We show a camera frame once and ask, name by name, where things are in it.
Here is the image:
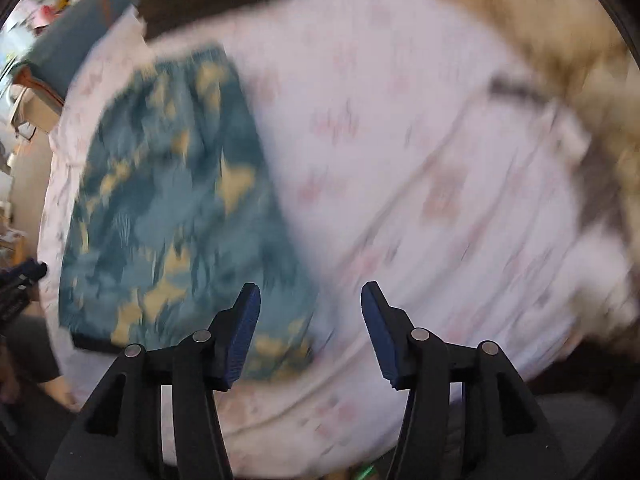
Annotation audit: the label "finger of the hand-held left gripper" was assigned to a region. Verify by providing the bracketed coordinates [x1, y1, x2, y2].
[0, 258, 48, 326]

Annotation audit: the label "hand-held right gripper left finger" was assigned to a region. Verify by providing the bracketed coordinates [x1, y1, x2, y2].
[46, 283, 262, 480]

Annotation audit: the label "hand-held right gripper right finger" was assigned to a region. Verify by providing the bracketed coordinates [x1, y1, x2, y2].
[361, 281, 591, 480]

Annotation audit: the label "teal yellow patterned pants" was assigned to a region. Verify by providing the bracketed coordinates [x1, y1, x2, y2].
[58, 46, 321, 382]

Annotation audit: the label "person's leg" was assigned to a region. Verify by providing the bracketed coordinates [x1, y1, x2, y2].
[0, 310, 81, 413]

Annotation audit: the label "white pink printed bed sheet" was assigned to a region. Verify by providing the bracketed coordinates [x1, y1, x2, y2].
[36, 0, 632, 469]

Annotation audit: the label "blue grey pillow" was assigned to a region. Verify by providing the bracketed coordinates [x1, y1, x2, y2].
[20, 0, 141, 106]

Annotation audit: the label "beige fuzzy blanket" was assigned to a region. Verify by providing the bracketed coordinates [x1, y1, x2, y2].
[413, 0, 640, 356]

